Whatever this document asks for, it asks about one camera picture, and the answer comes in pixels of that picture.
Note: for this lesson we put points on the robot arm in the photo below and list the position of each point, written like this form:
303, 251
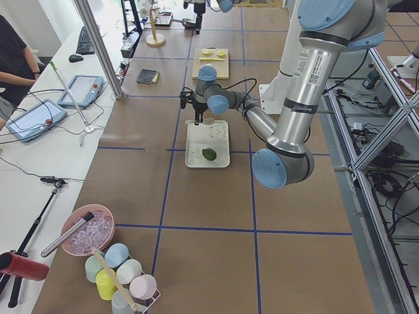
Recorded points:
328, 29
224, 5

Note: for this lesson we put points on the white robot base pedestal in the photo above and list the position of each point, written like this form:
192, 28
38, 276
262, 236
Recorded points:
272, 95

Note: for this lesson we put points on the grey cleaning cloth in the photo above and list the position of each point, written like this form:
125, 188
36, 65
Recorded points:
145, 76

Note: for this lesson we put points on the yellow plastic knife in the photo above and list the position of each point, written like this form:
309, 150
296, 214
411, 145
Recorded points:
211, 59

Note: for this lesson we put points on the grey cup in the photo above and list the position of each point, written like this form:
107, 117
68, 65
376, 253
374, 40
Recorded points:
119, 305

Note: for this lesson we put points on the aluminium frame post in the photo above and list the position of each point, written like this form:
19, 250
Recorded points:
87, 17

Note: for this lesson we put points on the white rod green tip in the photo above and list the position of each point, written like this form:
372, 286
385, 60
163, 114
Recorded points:
88, 128

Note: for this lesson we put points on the pink bowl with ice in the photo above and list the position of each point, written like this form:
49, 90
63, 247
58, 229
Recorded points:
97, 233

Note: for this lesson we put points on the black keyboard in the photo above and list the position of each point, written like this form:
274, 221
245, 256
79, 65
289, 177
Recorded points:
84, 45

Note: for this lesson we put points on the wooden stand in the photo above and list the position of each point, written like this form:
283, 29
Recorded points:
154, 39

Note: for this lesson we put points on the yellow sponge cloth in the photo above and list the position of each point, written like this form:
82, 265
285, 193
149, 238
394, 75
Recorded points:
155, 78

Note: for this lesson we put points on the red cylinder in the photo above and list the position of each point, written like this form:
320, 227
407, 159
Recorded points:
17, 265

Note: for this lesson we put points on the dark tray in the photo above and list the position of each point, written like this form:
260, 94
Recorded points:
163, 19

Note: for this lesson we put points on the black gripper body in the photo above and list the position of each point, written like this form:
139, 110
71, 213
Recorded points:
198, 106
198, 12

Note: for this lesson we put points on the near teach pendant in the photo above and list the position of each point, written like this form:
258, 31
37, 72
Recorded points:
36, 121

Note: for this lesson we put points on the far teach pendant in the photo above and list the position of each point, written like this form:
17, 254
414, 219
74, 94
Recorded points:
85, 89

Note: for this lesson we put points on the teach pendant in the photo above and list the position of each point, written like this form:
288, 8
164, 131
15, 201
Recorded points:
36, 121
85, 89

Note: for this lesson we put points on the bamboo cutting board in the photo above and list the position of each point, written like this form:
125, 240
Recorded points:
222, 67

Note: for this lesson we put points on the pink cup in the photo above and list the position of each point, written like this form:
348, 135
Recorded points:
143, 287

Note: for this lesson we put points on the lemon slice top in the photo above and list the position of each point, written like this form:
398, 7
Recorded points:
207, 52

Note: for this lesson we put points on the metal scoop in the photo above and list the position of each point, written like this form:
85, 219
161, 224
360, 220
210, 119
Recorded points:
185, 22

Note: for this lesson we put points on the white bear tray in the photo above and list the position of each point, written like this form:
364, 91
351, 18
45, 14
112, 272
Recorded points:
207, 144

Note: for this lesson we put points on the black mouse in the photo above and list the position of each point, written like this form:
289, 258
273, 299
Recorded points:
75, 58

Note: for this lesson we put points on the yellow cup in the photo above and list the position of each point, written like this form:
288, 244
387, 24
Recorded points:
105, 286

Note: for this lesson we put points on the green cup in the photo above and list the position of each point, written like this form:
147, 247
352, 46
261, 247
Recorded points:
92, 267

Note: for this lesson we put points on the black tripod stick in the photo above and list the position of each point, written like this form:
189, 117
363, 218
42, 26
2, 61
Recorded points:
58, 184

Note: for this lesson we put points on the blue cup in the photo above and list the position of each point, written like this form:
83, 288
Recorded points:
116, 255

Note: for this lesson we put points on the seated person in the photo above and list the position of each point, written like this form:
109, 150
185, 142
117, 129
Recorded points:
19, 69

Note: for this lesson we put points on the white cup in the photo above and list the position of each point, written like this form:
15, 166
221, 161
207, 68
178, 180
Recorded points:
128, 271

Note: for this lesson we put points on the steel cylinder tool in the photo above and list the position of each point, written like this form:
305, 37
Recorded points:
59, 241

